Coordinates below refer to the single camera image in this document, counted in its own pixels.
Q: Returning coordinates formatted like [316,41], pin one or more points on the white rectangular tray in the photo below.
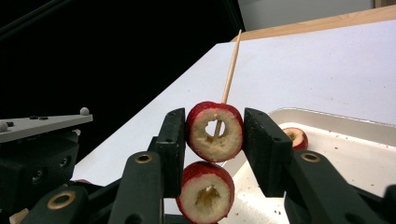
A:
[345,161]

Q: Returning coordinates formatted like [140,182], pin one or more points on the wooden skewer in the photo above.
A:
[231,71]

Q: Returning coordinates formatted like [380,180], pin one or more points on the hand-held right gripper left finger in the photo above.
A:
[172,155]

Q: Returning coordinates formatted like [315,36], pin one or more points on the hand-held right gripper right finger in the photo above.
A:
[266,155]

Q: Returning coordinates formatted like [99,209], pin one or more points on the cored red hawthorn fruit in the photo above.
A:
[199,140]
[299,138]
[190,194]

